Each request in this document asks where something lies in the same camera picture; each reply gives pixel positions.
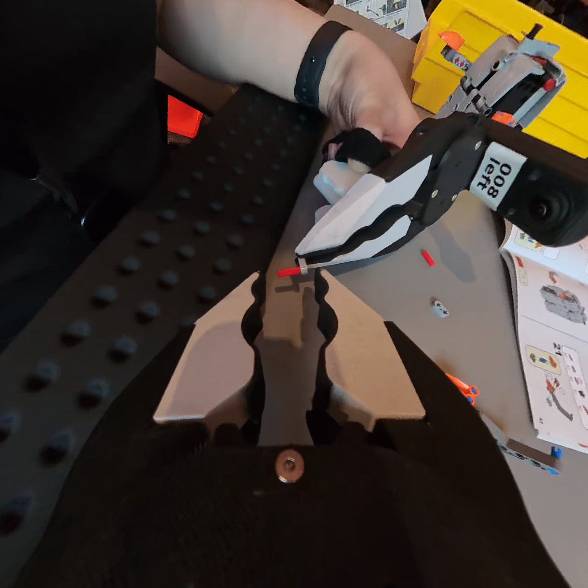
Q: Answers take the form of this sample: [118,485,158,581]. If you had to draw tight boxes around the person's left hand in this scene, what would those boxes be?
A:
[318,30,422,159]

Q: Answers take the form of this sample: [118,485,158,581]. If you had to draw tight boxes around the open white instruction booklet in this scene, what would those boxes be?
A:
[498,220,588,455]

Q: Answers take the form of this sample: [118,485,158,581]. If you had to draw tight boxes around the grey beam with orange claws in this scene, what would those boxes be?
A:
[445,373,563,476]

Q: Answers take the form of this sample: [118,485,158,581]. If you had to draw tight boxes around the grey toy robot model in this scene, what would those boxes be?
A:
[436,23,568,129]

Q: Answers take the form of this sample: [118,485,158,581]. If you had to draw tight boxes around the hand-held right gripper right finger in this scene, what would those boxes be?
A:
[309,269,427,445]

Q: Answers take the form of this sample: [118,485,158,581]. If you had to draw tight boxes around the yellow plastic bin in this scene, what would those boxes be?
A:
[411,0,588,159]

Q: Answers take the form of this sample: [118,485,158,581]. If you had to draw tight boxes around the person's left forearm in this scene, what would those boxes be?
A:
[156,0,338,104]

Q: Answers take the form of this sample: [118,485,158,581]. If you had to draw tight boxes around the grey desk with wooden edge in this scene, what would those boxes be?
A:
[155,4,588,588]

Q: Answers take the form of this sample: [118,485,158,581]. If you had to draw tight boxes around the hanging printed paper sheets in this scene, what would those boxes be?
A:
[334,0,428,40]

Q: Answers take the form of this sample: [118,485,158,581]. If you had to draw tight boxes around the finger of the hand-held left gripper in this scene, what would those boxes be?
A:
[301,213,424,269]
[294,154,435,259]

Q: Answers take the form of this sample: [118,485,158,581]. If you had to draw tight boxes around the black perforated panel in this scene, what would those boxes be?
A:
[0,83,329,588]

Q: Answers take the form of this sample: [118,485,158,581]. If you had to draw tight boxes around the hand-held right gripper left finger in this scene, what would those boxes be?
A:
[153,271,268,446]

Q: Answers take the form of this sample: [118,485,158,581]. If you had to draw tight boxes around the black wristband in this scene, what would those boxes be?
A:
[293,21,353,108]

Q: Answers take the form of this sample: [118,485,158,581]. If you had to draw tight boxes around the orange object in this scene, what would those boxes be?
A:
[167,94,204,138]

